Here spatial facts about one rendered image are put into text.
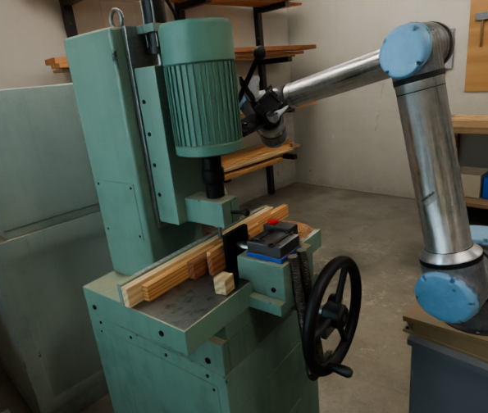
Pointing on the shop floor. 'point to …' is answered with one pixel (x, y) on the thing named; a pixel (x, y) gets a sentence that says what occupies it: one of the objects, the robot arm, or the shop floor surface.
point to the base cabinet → (275, 373)
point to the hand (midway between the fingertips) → (256, 96)
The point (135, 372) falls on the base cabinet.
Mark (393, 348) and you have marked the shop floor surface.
